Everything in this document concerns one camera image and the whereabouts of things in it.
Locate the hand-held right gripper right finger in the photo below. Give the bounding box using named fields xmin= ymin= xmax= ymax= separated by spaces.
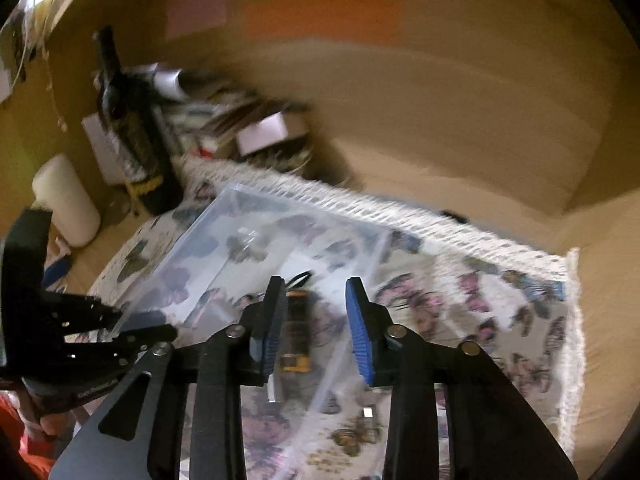
xmin=345 ymin=276 xmax=579 ymax=480

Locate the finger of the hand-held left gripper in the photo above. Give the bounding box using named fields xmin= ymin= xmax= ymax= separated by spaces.
xmin=46 ymin=291 xmax=124 ymax=335
xmin=64 ymin=323 xmax=179 ymax=377

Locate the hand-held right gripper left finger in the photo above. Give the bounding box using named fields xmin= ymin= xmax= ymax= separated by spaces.
xmin=50 ymin=275 xmax=289 ymax=480

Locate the yellow black battery pack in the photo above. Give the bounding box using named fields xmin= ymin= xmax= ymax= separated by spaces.
xmin=279 ymin=271 xmax=317 ymax=376

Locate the clear plastic storage box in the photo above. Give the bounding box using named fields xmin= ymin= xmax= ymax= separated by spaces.
xmin=107 ymin=183 xmax=392 ymax=480

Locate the person's left hand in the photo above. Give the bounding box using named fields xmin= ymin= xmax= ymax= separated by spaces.
xmin=16 ymin=384 xmax=77 ymax=445

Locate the blue object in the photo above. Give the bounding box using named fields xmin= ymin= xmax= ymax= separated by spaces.
xmin=42 ymin=256 xmax=71 ymax=288

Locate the white pillar candle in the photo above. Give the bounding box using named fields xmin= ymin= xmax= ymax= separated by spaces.
xmin=32 ymin=154 xmax=102 ymax=248

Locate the butterfly printed tablecloth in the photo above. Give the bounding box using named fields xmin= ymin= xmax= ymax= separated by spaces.
xmin=89 ymin=155 xmax=586 ymax=480

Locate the person's orange clothing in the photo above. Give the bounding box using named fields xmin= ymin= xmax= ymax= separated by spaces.
xmin=0 ymin=392 xmax=58 ymax=480

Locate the white card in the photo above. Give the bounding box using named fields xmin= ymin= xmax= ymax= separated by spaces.
xmin=81 ymin=112 xmax=128 ymax=187

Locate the dark wine bottle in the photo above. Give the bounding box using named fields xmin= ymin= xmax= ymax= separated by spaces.
xmin=92 ymin=26 xmax=184 ymax=217

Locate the small white box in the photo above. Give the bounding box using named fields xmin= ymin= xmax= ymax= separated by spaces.
xmin=236 ymin=111 xmax=291 ymax=157

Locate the pile of books and papers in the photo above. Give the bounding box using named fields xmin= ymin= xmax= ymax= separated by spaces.
xmin=145 ymin=62 xmax=317 ymax=177

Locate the orange paper sheet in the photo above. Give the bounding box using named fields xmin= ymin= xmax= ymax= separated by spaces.
xmin=243 ymin=0 xmax=405 ymax=43

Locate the pink paper sheet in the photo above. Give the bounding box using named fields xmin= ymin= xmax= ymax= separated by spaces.
xmin=165 ymin=0 xmax=237 ymax=41

